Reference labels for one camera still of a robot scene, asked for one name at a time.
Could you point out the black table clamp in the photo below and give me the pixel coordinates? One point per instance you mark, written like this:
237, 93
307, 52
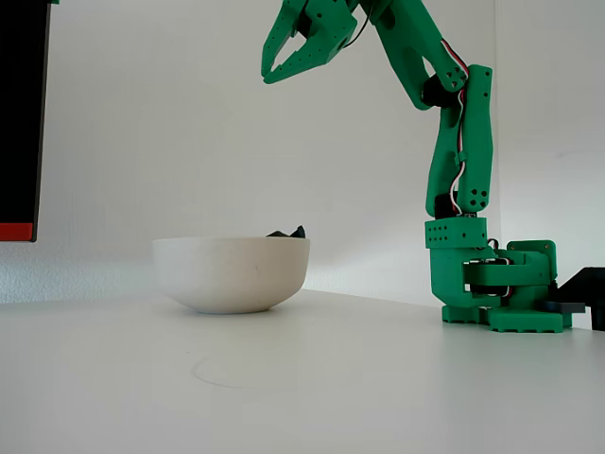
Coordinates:
583, 284

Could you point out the black monitor with red strip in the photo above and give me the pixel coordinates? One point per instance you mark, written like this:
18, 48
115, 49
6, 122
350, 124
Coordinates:
19, 118

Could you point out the black cloth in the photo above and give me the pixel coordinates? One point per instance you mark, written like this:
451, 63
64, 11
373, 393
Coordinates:
298, 232

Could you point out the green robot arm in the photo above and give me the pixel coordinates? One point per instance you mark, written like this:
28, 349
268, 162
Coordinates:
477, 142

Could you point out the white bowl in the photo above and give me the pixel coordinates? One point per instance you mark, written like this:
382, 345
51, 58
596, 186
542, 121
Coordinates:
227, 274

